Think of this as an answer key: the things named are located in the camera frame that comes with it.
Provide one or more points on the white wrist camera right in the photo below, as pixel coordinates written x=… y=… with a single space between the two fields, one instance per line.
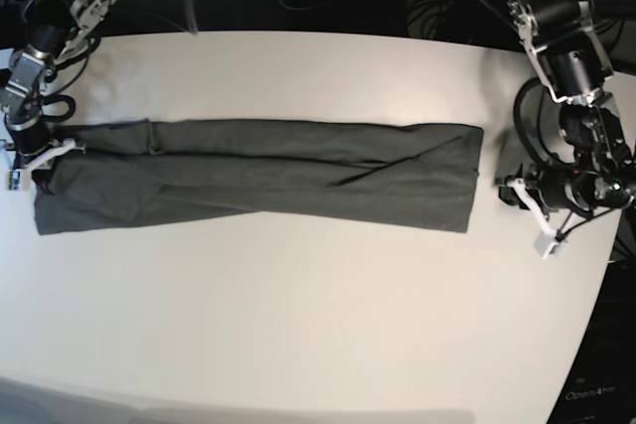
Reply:
x=18 y=180

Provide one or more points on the black OpenArm box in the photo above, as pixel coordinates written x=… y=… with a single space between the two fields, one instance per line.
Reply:
x=600 y=387

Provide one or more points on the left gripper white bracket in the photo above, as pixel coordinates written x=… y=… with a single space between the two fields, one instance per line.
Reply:
x=587 y=195

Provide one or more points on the grey T-shirt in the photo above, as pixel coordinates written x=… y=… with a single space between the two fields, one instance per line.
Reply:
x=149 y=173

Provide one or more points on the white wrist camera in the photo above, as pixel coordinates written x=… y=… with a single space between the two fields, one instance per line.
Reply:
x=547 y=245
x=18 y=180

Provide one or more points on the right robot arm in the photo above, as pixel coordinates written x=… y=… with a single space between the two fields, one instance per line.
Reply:
x=58 y=34

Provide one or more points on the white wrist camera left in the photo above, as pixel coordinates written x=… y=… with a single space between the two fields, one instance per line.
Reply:
x=547 y=245

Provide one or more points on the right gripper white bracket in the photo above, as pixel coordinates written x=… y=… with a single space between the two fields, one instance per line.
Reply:
x=33 y=147

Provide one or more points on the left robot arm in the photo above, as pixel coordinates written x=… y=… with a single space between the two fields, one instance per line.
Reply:
x=572 y=67

